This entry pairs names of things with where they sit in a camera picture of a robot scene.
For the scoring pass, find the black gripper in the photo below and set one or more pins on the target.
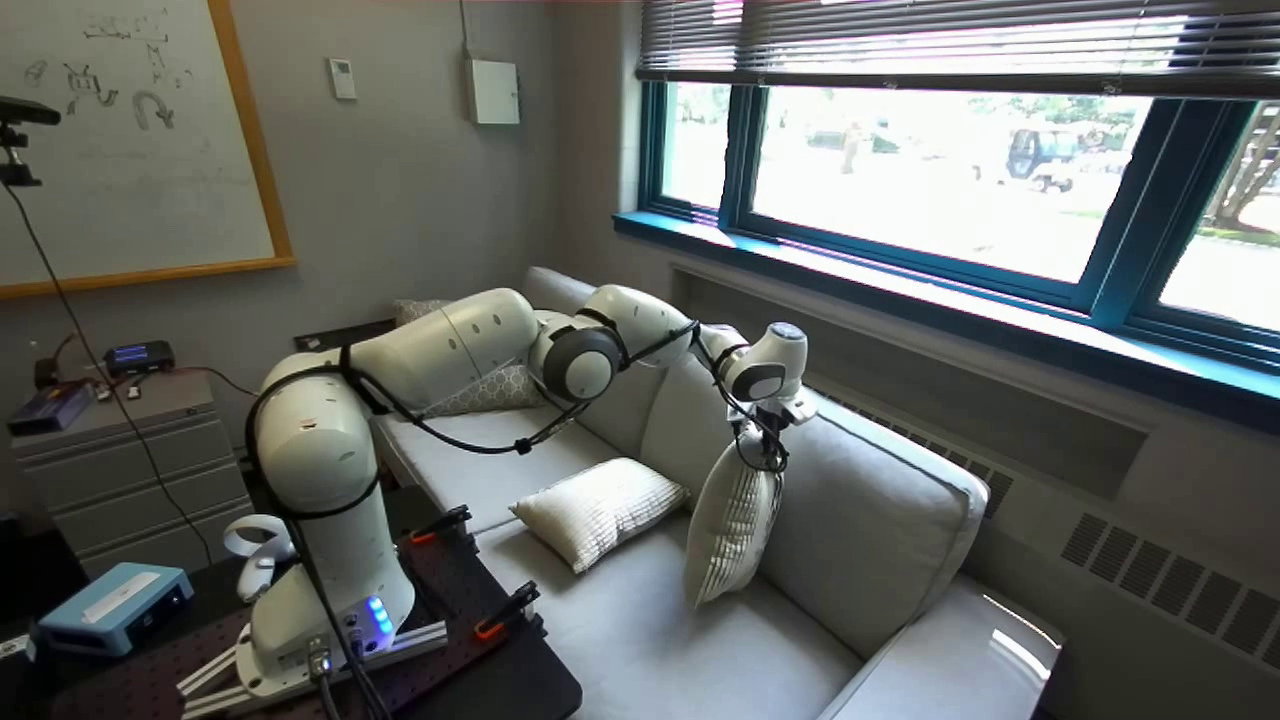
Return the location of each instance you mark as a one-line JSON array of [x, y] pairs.
[[767, 418]]

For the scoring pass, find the cream pleated cushion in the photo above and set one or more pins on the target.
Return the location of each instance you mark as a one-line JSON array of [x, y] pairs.
[[594, 514], [727, 534]]

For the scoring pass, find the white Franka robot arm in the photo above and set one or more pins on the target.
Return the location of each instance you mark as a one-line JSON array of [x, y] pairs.
[[323, 452]]

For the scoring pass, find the grey fabric sofa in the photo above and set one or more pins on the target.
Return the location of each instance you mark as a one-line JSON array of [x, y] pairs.
[[854, 534]]

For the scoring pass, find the grey lattice patterned cushion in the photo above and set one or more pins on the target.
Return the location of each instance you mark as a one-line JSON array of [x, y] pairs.
[[502, 388]]

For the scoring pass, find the orange black bar clamp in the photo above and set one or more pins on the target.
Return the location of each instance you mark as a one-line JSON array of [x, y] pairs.
[[441, 525], [510, 608]]

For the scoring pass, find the black robot table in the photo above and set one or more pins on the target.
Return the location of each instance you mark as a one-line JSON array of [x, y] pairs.
[[512, 682]]

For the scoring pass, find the dark vehicle outside window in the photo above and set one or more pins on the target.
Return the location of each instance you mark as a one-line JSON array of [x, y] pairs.
[[1041, 156]]

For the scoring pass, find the radiator vent grille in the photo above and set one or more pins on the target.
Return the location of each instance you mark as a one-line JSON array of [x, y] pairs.
[[1175, 587]]

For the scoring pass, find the teal framed window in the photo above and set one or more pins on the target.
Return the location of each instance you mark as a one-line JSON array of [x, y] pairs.
[[1132, 214]]

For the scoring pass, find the dark window blinds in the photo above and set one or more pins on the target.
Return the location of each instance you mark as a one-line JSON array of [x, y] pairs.
[[933, 40]]

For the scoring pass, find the white cup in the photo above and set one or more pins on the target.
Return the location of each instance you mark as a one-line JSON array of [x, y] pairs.
[[257, 579]]

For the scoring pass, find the small black device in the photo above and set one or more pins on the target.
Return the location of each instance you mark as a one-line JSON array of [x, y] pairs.
[[142, 358]]

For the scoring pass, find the grey drawer cabinet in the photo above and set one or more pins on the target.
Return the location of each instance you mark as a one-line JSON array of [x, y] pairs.
[[122, 480]]

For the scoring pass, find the light blue box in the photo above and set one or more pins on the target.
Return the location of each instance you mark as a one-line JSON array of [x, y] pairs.
[[112, 604]]

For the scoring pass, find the wood framed whiteboard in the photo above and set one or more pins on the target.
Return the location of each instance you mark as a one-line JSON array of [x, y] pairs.
[[134, 160]]

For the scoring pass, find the dark flat box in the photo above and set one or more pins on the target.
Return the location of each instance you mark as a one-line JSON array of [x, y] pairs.
[[54, 411]]

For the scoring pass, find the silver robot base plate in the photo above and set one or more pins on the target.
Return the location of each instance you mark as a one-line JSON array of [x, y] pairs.
[[404, 644]]

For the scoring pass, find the white wall box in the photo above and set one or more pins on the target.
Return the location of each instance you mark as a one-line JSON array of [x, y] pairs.
[[492, 89]]

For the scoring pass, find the white wall thermostat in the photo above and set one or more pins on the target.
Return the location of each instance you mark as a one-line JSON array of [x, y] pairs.
[[340, 83]]

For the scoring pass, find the black camera on stand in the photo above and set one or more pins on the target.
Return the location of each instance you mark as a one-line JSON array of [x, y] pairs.
[[24, 112]]

